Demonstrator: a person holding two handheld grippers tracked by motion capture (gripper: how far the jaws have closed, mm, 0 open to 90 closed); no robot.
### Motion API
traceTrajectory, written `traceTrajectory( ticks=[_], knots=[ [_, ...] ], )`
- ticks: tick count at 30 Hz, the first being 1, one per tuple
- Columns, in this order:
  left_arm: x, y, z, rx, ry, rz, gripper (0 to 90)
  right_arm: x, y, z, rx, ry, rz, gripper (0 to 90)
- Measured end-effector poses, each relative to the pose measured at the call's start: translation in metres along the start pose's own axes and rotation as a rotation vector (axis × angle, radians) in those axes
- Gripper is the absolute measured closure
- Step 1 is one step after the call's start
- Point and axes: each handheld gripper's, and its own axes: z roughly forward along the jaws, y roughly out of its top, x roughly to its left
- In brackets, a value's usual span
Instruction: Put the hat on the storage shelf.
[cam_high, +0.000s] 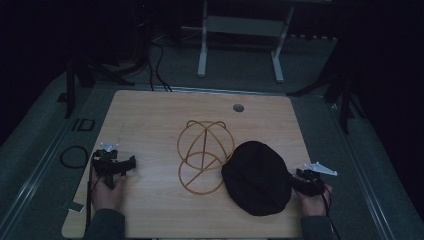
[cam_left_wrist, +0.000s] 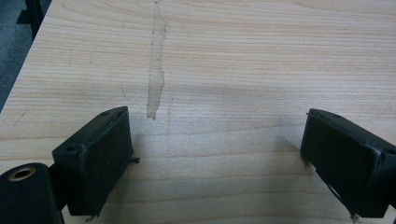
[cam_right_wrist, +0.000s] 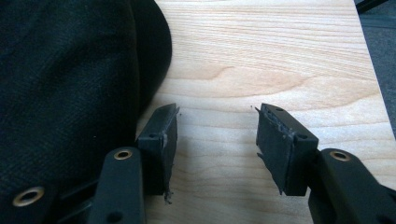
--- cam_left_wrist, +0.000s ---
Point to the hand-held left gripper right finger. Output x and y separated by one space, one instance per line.
345 158

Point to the strip of tape residue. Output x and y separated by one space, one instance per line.
156 62

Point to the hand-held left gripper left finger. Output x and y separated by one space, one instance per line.
99 158

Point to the black metal stand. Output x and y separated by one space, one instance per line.
33 14

